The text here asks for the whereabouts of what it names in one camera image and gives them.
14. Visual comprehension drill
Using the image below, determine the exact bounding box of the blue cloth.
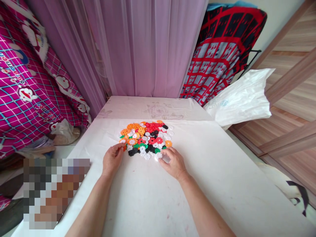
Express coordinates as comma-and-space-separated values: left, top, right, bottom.
207, 0, 250, 12

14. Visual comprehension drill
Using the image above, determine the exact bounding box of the person's right hand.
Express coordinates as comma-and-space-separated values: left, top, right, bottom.
158, 147, 190, 181

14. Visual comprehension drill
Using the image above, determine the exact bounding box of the red black grey patterned blanket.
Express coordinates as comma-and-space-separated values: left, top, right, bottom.
179, 3, 268, 107

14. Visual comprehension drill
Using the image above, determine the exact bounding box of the wooden wardrobe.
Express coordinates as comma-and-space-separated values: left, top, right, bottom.
228, 0, 316, 208

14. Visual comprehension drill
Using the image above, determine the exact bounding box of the person's left hand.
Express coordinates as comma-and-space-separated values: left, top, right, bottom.
102, 143, 127, 177

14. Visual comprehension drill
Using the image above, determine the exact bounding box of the person's right thumb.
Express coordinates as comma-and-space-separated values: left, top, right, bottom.
160, 147, 175, 158

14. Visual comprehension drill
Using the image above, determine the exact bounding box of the pile of colourful snowflake discs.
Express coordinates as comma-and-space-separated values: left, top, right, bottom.
119, 120, 175, 160

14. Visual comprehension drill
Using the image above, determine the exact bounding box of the white bag with black strap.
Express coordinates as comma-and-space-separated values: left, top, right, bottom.
257, 162, 310, 211

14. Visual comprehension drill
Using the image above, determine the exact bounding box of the white table cloth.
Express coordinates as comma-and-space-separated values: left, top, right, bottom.
11, 95, 316, 237

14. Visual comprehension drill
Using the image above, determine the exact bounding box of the purple sheer curtain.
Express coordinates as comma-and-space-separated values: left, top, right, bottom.
26, 0, 209, 100

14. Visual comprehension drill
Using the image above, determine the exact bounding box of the black metal rack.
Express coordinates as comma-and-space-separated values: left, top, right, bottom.
240, 49, 262, 77

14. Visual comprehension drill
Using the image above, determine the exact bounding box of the clear plastic bag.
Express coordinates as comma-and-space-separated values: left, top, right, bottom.
50, 119, 81, 145

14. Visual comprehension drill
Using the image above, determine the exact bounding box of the pink cartoon print blanket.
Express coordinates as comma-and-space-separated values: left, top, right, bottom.
0, 0, 107, 159

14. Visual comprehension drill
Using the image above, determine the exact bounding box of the white plastic bag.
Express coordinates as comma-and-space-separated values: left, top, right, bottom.
202, 68, 276, 127

